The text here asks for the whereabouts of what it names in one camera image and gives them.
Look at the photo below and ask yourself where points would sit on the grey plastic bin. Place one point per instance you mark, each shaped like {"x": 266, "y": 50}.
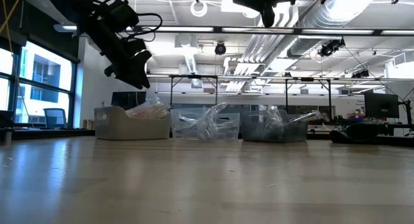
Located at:
{"x": 252, "y": 133}

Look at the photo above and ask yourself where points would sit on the black dome ceiling camera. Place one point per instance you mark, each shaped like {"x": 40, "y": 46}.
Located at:
{"x": 220, "y": 48}

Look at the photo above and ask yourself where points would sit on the black ceiling spotlight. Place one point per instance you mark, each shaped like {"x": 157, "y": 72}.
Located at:
{"x": 331, "y": 47}

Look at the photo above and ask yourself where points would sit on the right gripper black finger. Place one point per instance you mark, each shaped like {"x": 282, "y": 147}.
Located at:
{"x": 266, "y": 10}

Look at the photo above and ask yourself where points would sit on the black monitor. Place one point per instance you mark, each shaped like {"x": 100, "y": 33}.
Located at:
{"x": 381, "y": 105}
{"x": 127, "y": 99}

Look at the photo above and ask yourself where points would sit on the ceiling light strip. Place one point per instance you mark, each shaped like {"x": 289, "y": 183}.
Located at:
{"x": 66, "y": 28}
{"x": 184, "y": 29}
{"x": 246, "y": 30}
{"x": 339, "y": 32}
{"x": 398, "y": 32}

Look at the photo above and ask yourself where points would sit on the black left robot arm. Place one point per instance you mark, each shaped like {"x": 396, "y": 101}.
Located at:
{"x": 77, "y": 7}

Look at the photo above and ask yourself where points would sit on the black gantry frame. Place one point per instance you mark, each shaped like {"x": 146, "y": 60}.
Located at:
{"x": 286, "y": 94}

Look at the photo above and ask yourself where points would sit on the blue mesh office chair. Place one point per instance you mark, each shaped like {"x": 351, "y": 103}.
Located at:
{"x": 55, "y": 118}

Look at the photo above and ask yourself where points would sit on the clear plastic bin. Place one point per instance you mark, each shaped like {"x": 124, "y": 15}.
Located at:
{"x": 226, "y": 127}

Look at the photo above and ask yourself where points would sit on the beige plastic bin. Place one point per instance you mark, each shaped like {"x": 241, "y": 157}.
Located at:
{"x": 129, "y": 128}

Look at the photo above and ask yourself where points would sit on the blue toothbrush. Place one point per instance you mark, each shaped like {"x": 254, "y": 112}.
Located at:
{"x": 191, "y": 120}
{"x": 210, "y": 120}

